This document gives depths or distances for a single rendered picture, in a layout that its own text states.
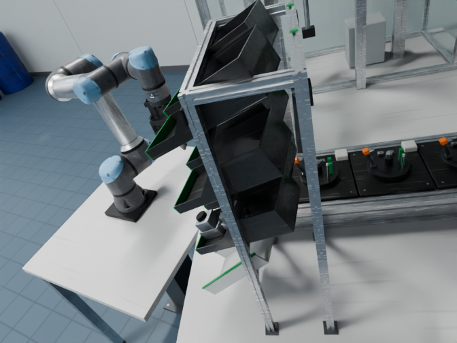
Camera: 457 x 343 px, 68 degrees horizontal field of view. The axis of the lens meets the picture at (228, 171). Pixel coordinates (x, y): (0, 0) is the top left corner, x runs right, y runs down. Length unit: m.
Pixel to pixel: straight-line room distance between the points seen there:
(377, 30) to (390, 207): 1.22
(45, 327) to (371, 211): 2.21
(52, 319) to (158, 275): 1.50
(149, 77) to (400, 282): 0.97
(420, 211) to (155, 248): 0.98
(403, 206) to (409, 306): 0.32
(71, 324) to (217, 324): 1.60
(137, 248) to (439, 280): 1.08
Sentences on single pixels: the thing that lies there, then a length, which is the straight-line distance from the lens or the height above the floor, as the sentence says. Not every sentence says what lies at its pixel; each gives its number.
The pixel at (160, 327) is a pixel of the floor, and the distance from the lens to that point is 2.28.
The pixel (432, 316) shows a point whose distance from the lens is 1.16.
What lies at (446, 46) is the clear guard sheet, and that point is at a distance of 2.31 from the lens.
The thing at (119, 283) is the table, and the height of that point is 0.86.
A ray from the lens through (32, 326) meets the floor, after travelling 2.83.
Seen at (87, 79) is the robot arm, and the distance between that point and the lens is 1.08.
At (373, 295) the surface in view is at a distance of 1.16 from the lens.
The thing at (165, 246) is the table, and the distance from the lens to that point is 1.42.
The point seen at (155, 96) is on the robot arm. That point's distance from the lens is 1.07.
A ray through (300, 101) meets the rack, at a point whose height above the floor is 1.62.
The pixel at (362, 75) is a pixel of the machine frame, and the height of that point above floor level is 0.94.
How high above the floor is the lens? 1.88
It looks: 39 degrees down
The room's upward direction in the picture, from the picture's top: 18 degrees counter-clockwise
